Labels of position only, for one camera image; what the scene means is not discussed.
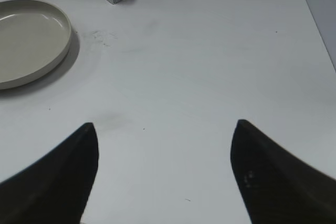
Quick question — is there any beige round plate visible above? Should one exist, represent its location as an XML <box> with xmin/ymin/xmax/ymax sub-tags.
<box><xmin>1</xmin><ymin>0</ymin><xmax>72</xmax><ymax>90</ymax></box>

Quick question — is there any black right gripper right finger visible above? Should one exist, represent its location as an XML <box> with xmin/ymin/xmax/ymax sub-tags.
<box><xmin>230</xmin><ymin>119</ymin><xmax>335</xmax><ymax>223</ymax></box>

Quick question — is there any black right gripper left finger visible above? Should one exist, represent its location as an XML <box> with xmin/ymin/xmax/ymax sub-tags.
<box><xmin>1</xmin><ymin>123</ymin><xmax>99</xmax><ymax>223</ymax></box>

